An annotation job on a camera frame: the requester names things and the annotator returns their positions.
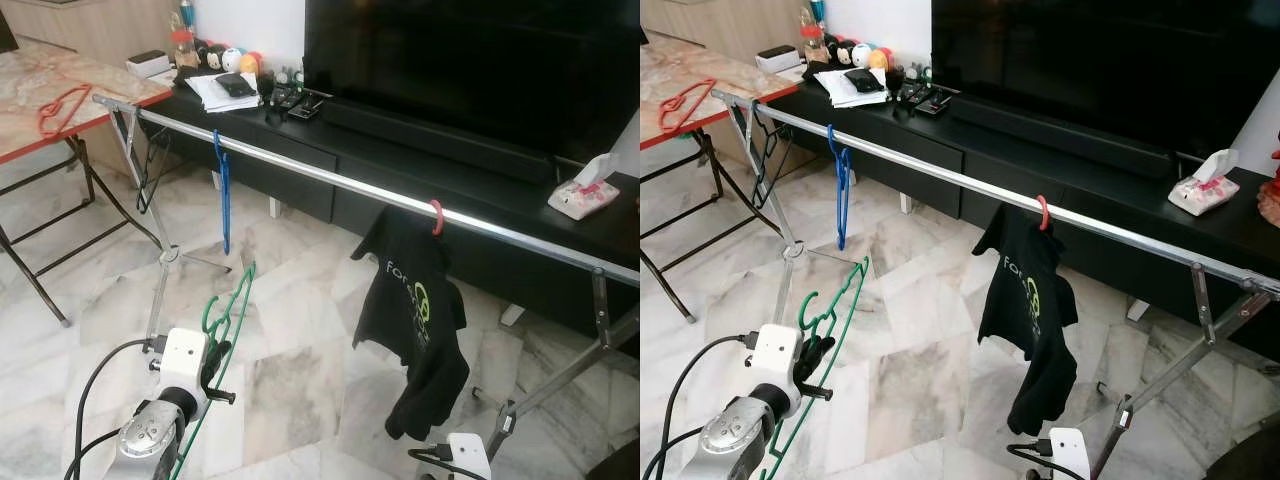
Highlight green plastic hanger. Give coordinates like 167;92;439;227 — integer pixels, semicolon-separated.
165;262;258;480
772;256;871;480

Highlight blue plastic hanger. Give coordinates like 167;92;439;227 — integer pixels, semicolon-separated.
826;125;853;251
210;130;233;256

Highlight dark thin hanger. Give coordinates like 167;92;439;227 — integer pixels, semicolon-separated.
750;103;793;211
133;108;173;216

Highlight black TV console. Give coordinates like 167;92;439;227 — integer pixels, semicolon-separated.
790;80;1280;366
165;85;641;336

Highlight black t-shirt green logo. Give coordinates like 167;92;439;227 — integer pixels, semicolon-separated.
350;205;471;443
972;203;1079;437

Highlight white paper stack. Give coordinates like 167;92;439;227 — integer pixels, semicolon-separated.
812;66;891;109
185;72;264;114

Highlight floral tissue box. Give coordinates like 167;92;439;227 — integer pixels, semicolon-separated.
1167;148;1241;216
547;153;623;221

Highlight white small box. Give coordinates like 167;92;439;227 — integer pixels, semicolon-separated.
125;49;173;80
755;44;801;76

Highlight black soundbar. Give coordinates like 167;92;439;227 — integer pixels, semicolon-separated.
948;92;1176;181
320;95;558;186

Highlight light wood cabinet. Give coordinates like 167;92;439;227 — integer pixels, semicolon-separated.
640;0;811;61
0;0;181;69

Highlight black flat television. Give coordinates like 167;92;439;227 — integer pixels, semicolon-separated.
303;0;641;166
930;0;1280;161

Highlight red robed figurine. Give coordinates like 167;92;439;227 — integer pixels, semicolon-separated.
1258;150;1280;226

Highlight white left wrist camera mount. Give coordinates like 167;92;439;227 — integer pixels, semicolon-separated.
750;322;803;416
158;327;211;419

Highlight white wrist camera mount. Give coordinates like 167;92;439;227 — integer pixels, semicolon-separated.
750;322;803;416
445;432;493;480
1048;427;1091;480
158;327;211;419

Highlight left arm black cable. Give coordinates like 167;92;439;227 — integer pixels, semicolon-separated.
645;333;761;480
65;338;166;480

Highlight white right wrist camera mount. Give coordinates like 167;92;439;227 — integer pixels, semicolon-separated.
1048;427;1091;480
445;432;493;480

